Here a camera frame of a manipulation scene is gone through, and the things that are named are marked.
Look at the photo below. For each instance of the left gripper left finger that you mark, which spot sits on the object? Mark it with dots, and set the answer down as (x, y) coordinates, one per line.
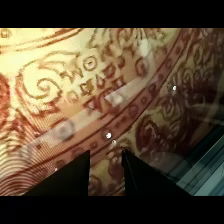
(71, 181)

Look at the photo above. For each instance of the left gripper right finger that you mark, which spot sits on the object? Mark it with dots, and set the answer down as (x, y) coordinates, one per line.
(143, 181)

